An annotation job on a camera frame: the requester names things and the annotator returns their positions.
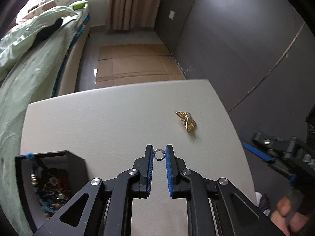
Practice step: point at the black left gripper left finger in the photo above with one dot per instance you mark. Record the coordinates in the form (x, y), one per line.
(104, 207)

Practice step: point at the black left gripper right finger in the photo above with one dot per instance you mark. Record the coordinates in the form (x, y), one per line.
(214, 207)

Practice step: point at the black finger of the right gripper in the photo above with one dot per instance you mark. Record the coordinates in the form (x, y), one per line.
(258, 153)

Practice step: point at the gold butterfly brooch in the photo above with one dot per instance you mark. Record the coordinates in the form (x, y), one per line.
(187, 120)

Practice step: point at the black jewelry box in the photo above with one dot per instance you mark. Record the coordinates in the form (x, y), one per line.
(46, 181)

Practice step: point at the person's right hand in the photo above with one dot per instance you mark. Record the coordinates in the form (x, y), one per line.
(291, 221)

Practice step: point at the dark grey wardrobe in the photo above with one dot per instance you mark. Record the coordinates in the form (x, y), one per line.
(258, 55)

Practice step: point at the flattened cardboard sheet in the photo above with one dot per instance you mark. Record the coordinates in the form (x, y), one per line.
(135, 63)

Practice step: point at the green bed sheet mattress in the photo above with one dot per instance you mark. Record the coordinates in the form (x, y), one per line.
(32, 78)

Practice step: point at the black cloth on bed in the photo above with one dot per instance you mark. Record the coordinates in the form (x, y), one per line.
(45, 33)

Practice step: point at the light green duvet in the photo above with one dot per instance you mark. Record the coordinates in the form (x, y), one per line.
(16, 43)

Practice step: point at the pink curtain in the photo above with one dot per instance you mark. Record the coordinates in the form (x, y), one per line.
(129, 14)

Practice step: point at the white wall switch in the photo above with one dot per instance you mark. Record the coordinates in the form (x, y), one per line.
(171, 14)

